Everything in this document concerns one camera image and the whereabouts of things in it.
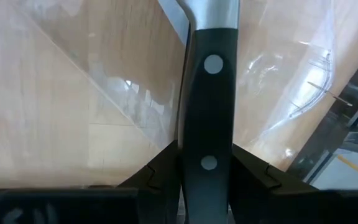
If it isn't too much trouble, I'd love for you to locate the clear plastic bin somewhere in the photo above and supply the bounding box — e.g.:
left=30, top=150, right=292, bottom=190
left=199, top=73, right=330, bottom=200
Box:
left=9, top=0, right=354, bottom=175

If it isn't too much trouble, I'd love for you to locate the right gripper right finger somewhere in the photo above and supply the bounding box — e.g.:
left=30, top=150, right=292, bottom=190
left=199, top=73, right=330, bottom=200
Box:
left=228, top=144, right=318, bottom=224

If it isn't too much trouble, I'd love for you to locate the long yellow cable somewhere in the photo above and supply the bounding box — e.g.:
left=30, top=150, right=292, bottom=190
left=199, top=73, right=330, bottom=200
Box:
left=336, top=154, right=358, bottom=181

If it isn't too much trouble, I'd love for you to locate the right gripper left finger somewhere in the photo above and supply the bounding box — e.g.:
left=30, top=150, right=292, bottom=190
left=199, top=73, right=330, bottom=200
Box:
left=116, top=139, right=181, bottom=224

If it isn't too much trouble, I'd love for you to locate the riveted black-handled knife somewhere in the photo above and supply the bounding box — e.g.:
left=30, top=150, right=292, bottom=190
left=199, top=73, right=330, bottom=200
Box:
left=157, top=0, right=241, bottom=224

